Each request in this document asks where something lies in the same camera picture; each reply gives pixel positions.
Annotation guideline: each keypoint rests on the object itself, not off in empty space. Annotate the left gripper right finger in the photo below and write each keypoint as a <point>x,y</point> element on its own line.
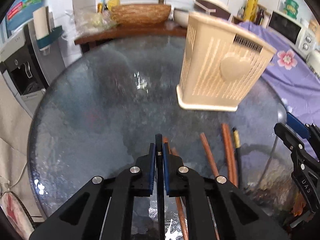
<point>179,177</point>

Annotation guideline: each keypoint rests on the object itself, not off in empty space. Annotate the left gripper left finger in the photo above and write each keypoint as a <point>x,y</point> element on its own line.
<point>136,181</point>

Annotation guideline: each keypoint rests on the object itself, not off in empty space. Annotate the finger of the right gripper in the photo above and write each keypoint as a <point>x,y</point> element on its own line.
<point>289,139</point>
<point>297,126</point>

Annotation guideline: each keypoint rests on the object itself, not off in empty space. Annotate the brown wooden chopstick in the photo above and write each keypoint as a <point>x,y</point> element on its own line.
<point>229,153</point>
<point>209,154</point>
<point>178,198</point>

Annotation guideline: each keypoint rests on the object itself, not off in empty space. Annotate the black chopstick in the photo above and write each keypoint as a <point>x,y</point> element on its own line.
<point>160,186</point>

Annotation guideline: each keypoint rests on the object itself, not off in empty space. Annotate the gold dark chopstick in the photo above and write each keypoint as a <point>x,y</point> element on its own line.
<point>238,154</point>

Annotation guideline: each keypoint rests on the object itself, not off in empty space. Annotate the purple floral cloth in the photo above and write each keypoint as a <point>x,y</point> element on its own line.
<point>290,77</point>

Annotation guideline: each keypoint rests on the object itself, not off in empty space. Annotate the round glass table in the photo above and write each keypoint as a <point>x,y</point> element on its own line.
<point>103,112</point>

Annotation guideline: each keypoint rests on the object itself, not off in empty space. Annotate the white microwave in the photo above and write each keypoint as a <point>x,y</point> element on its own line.
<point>299,37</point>

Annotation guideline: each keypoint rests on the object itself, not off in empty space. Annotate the cream plastic utensil holder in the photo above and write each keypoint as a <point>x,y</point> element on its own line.
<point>221,63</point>

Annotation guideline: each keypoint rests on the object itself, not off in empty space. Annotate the brown glass bottle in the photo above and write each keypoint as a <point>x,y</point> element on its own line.
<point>259,17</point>

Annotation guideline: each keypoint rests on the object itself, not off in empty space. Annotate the green stacked tubs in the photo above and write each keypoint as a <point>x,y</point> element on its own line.
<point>291,8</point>

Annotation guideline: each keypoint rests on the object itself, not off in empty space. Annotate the yellow box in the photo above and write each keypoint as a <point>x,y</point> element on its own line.
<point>250,10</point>

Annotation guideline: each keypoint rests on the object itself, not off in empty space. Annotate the round patterned cushion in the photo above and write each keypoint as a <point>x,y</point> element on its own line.
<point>17,214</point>

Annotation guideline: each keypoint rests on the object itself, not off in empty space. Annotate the beige cloth cover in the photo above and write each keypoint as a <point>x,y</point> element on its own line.
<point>15,125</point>

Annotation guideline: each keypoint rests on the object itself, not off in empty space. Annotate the wooden counter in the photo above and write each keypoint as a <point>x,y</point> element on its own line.
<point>169,28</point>

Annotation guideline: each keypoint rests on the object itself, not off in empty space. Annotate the water dispenser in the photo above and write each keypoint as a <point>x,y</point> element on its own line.
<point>27,70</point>

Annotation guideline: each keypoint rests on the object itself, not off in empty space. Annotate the woven basket sink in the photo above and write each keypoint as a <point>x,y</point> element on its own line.
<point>140,14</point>

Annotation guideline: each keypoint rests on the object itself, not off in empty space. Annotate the yellow soap bottle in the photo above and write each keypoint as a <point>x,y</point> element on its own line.
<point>112,3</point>

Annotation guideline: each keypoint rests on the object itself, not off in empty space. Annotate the blue water bottle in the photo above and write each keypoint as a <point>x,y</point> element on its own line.
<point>20,12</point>

